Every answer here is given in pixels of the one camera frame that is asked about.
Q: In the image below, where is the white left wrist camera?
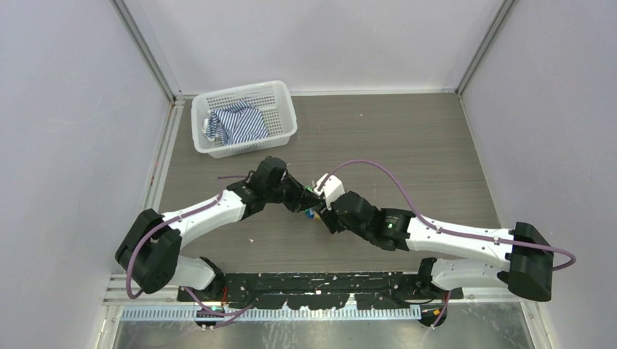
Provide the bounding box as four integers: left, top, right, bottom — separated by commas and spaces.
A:
311, 173, 346, 210

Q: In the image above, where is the blue white striped cloth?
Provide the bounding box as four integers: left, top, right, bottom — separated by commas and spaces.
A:
202, 101, 270, 146

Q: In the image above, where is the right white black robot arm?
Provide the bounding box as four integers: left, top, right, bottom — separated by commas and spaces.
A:
315, 191, 554, 302

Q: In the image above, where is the slotted cable duct strip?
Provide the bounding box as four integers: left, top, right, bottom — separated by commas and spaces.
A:
119, 305, 421, 321

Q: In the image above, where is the white plastic perforated basket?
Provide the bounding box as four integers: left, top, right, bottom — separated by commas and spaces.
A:
191, 80, 298, 159

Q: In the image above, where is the aluminium frame rail left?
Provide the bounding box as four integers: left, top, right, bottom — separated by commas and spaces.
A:
103, 95, 191, 306

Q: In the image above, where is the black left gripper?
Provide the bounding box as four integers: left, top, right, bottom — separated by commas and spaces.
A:
266, 173, 324, 214

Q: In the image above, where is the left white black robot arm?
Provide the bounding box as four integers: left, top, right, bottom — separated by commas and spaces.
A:
115, 156, 322, 301

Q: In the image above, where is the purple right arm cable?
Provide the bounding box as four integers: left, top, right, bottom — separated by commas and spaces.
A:
315, 159, 577, 331

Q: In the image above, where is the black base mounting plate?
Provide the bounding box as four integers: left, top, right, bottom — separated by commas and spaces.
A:
194, 272, 446, 310

